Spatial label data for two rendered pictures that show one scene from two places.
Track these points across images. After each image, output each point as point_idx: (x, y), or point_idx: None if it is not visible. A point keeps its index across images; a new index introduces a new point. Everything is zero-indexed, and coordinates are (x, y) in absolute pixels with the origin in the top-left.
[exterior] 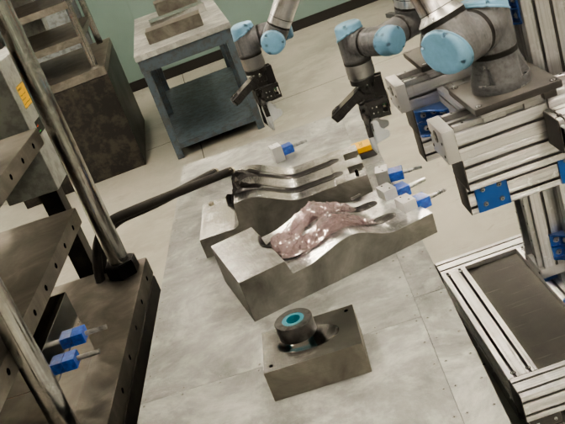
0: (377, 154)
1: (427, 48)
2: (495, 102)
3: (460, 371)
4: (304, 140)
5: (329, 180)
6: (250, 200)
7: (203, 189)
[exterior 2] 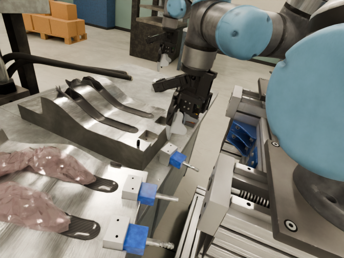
0: (193, 127)
1: (296, 69)
2: (326, 248)
3: None
4: (173, 89)
5: (122, 130)
6: (52, 103)
7: (110, 77)
